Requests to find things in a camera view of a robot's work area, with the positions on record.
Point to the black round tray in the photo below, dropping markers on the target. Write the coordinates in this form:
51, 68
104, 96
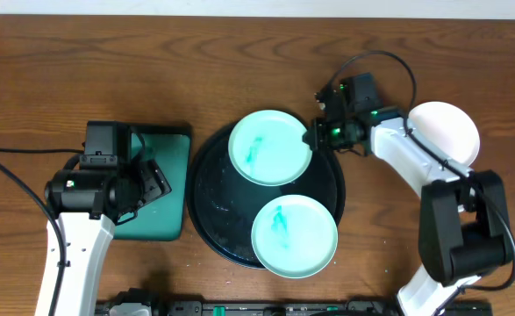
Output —
223, 204

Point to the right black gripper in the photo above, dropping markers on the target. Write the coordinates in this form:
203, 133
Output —
319, 133

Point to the white plate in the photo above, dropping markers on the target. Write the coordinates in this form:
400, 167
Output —
449, 128

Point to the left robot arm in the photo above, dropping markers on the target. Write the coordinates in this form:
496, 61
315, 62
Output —
87, 199

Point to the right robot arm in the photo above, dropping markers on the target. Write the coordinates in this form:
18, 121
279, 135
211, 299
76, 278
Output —
464, 231

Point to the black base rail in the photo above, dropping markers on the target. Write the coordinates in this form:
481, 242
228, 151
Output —
140, 302

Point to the mint green plate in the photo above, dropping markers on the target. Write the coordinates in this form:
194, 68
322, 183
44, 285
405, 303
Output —
294, 236
266, 148

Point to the black rectangular water tray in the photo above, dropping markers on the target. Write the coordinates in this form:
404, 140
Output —
161, 219

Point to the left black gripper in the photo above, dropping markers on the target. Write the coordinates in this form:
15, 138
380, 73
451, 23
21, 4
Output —
150, 185

